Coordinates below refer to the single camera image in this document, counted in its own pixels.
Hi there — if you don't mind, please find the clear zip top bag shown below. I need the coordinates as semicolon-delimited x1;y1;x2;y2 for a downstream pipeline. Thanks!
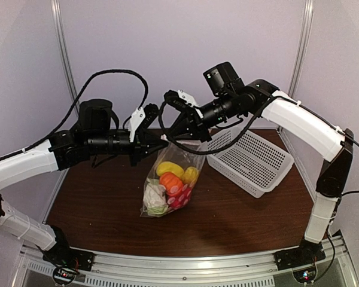
140;135;206;218

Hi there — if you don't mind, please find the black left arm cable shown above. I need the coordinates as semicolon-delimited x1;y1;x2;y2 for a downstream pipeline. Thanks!
0;69;150;165

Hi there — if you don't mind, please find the right round circuit board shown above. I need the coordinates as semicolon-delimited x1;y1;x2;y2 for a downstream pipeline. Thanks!
293;266;317;284

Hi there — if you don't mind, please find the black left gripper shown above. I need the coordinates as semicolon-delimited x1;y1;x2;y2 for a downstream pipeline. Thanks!
87;130;169;166

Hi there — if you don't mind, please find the round circuit board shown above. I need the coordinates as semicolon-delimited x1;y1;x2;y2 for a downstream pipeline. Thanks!
293;266;317;284
52;266;79;285

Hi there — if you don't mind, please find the right aluminium frame post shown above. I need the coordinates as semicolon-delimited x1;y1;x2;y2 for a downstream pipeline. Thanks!
288;0;314;98

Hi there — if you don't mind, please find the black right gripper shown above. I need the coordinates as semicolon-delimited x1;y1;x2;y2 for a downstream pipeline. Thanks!
166;91;238;142

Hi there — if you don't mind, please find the white perforated plastic basket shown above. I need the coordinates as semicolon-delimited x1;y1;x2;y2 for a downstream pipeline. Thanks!
206;131;294;198

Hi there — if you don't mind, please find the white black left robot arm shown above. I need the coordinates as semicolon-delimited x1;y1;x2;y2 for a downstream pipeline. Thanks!
0;99;167;265

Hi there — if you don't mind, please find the left round circuit board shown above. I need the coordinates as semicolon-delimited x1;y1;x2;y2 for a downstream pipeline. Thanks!
52;266;79;285

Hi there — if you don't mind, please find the aluminium frame post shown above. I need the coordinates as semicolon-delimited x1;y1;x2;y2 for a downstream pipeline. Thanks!
50;0;77;101
288;0;314;98

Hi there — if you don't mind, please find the orange toy pumpkin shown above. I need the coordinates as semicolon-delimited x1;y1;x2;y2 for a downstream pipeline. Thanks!
159;172;184;195

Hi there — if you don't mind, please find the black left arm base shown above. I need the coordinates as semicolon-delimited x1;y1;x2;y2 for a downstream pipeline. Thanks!
42;227;95;271

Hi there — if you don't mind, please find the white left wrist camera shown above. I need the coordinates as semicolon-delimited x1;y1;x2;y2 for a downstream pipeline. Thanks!
127;103;159;143

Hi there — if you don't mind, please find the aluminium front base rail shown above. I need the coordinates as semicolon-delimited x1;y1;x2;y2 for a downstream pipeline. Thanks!
10;235;359;286

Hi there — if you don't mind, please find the red toy bell pepper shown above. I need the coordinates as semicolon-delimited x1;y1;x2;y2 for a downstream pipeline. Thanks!
167;185;193;210

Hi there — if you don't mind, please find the left aluminium frame post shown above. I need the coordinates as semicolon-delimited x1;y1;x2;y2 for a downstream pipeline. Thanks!
50;0;77;101

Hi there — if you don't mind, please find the white toy cauliflower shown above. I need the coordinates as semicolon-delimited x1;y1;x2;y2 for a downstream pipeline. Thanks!
142;178;169;217

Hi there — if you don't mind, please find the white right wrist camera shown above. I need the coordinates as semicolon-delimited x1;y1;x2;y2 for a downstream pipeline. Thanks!
164;90;203;118

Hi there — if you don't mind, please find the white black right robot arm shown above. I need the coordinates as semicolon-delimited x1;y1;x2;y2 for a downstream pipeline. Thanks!
164;62;354;264

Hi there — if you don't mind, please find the yellow toy banana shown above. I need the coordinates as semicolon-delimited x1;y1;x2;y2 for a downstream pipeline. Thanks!
182;166;199;184

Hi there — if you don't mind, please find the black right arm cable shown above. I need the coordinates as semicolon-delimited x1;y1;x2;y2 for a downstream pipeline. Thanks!
157;95;359;264

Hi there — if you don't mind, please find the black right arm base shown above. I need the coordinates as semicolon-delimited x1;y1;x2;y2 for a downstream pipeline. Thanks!
274;238;326;271

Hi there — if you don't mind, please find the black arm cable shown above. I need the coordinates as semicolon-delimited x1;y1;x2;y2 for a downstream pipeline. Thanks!
0;69;150;165
157;95;359;264

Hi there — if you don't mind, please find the yellow toy pepper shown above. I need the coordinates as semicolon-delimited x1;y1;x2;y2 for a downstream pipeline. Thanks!
156;161;185;178

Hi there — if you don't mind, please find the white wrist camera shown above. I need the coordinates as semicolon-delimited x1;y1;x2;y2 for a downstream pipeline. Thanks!
164;90;203;118
127;103;159;143

